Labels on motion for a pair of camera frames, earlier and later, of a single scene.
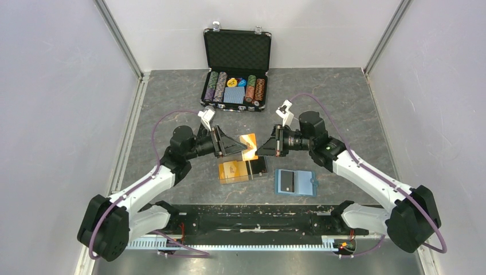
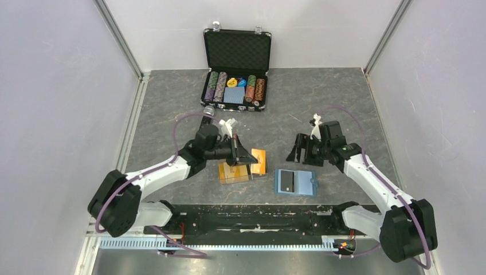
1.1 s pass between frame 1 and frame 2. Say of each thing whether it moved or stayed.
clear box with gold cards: stayed
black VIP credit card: stayed
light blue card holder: stayed
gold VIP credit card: moved
